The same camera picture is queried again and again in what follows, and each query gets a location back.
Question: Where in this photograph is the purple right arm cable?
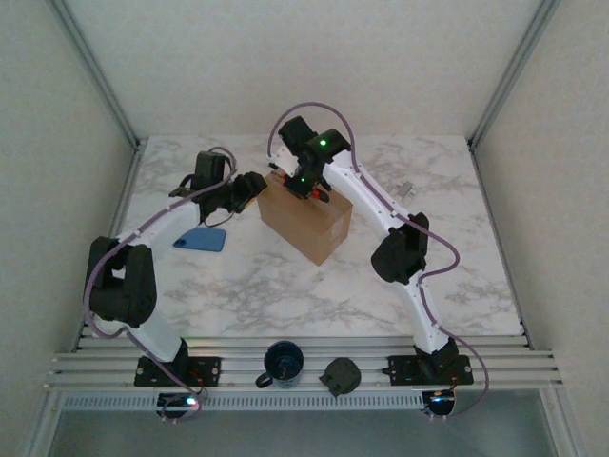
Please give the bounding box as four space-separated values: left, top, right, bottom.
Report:
265 101 492 420

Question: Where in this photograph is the grey slotted cable duct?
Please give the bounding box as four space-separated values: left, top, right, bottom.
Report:
61 392 425 412

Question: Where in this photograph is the thin black left gripper cable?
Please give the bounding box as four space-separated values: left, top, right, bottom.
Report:
202 208 238 229

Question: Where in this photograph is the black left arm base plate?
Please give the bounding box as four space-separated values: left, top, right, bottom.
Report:
133 355 224 387

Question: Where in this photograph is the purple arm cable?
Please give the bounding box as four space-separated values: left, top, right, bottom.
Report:
83 146 238 423
265 101 492 420

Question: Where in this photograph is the aluminium left corner post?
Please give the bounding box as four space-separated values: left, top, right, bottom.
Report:
47 0 144 149

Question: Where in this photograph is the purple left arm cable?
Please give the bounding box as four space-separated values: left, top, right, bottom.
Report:
83 146 238 423

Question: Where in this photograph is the right controller board with LED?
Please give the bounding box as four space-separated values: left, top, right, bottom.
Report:
422 387 459 416

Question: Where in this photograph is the dark blue mug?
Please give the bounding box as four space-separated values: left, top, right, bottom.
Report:
255 339 305 390

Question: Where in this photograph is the aluminium corner post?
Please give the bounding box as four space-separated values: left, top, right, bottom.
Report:
468 0 562 149
47 0 144 149

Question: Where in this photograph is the controller board with led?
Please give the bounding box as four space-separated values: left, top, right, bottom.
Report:
422 387 459 416
157 392 206 420

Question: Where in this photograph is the blue smartphone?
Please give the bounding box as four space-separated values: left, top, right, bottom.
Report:
171 226 227 253

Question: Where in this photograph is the aluminium right corner post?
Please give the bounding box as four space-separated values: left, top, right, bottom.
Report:
468 0 562 149

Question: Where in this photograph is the aluminium rail frame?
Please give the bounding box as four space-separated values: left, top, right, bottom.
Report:
45 335 563 394

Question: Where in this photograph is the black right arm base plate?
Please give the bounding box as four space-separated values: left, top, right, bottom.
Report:
387 354 475 387

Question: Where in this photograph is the brown cardboard express box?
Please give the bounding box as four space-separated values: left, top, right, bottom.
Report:
256 170 354 267

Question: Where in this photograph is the left controller board with LED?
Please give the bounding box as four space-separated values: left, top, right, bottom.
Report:
157 392 206 420

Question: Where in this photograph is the aluminium right table side rail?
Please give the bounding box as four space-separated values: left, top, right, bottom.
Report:
467 136 532 347

